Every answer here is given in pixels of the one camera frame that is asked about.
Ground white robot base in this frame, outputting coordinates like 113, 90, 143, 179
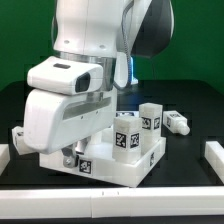
114, 52, 138, 89

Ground white sheet with tags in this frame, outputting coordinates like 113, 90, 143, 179
116, 111, 139, 117

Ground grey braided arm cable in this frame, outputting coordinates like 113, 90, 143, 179
113, 0, 136, 90

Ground white left fence piece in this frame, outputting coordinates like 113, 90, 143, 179
0, 144, 10, 175

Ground white right fence piece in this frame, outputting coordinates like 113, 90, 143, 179
204, 141, 224, 184

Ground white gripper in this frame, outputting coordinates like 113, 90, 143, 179
24, 88, 117, 167

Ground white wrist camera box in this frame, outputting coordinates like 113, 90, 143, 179
27, 56, 103, 95

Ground white fence piece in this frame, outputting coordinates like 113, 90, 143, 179
0, 144, 10, 175
204, 141, 224, 184

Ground white square tabletop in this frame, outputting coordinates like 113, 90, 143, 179
39, 131, 166, 187

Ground white front fence bar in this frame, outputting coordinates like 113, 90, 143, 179
0, 187, 224, 219

